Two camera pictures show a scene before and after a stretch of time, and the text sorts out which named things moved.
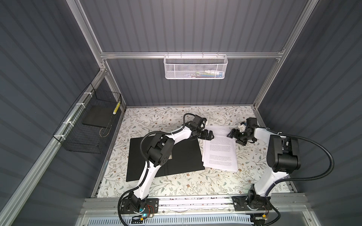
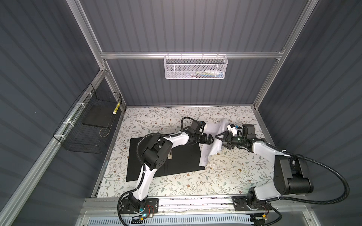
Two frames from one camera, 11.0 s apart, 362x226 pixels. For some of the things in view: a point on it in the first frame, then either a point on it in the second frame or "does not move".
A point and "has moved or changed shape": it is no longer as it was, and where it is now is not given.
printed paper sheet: (220, 152) has moved or changed shape
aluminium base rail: (194, 205) does not move
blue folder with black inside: (187, 157) does not move
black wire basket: (86, 126) does not move
